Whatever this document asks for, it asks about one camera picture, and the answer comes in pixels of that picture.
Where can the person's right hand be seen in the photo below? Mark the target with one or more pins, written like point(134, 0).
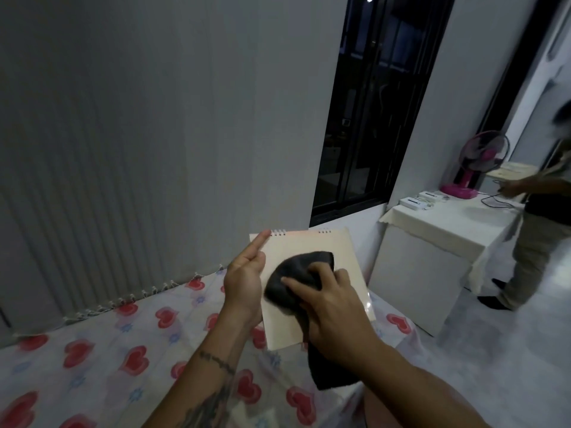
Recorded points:
point(339, 320)

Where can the person's left hand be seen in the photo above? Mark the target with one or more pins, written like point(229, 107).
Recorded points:
point(243, 289)

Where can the dark grey cloth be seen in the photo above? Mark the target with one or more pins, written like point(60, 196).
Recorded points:
point(290, 267)

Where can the cream spiral desk calendar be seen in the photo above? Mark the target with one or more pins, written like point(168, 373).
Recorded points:
point(343, 254)

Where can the person's right forearm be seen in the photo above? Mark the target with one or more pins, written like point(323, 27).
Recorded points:
point(410, 392)

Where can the person's left forearm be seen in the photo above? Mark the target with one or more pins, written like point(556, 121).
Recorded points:
point(200, 387)

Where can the white cabinet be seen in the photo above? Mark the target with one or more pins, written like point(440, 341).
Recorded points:
point(415, 280)

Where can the brown round stool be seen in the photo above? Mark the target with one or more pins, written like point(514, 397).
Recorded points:
point(379, 414)

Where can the small white box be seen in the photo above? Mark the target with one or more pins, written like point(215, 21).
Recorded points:
point(412, 203)
point(432, 196)

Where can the cream cloth cover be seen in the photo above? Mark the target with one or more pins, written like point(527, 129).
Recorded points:
point(446, 222)

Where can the heart print cloth covered table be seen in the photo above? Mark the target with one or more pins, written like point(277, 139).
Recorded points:
point(89, 374)

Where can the grey vertical blinds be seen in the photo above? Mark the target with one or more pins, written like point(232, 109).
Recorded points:
point(134, 151)

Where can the pink desk fan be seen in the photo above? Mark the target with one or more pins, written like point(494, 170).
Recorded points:
point(459, 190)

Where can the black framed window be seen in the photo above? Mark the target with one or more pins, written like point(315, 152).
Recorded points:
point(374, 106)

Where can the cream flat pad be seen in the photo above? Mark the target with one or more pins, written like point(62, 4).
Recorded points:
point(513, 171)

